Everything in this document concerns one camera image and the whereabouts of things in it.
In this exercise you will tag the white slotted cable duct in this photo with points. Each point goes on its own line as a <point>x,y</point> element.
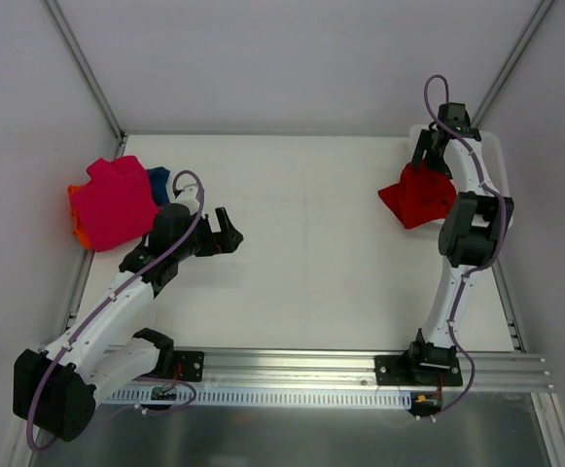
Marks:
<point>263,397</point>

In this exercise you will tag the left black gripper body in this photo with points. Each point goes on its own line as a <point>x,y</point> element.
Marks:
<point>216,235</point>

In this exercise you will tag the red t shirt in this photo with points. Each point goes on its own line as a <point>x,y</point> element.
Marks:
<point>420,196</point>

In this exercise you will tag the pink folded t shirt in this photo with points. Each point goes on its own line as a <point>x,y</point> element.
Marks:
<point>115,205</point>

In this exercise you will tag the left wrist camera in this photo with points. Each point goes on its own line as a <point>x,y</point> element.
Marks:
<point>189,197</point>

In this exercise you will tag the aluminium mounting rail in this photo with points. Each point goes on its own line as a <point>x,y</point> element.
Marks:
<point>339,369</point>

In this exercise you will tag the orange folded t shirt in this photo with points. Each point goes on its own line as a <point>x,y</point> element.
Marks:
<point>79,230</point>

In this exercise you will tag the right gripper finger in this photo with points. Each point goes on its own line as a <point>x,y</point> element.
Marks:
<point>419,148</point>
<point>435,157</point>

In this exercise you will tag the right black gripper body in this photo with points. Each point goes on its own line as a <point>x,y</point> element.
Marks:
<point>431,146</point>

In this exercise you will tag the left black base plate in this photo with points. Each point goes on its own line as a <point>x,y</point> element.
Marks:
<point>185,365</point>

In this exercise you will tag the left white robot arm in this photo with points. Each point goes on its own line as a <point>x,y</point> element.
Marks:
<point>59,388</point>

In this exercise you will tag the white plastic basket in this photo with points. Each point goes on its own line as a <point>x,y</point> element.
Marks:
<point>491,154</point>

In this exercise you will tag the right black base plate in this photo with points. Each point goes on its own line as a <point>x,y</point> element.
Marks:
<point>399,370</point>

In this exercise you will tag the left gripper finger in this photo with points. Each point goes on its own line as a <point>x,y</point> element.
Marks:
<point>225,224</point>
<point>229,241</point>

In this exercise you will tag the blue folded t shirt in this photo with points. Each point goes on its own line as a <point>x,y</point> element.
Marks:
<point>158,178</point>

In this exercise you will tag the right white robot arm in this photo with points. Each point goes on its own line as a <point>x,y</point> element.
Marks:
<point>470,240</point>

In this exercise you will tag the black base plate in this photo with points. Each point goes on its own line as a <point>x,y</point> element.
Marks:
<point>399,370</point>
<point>185,365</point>

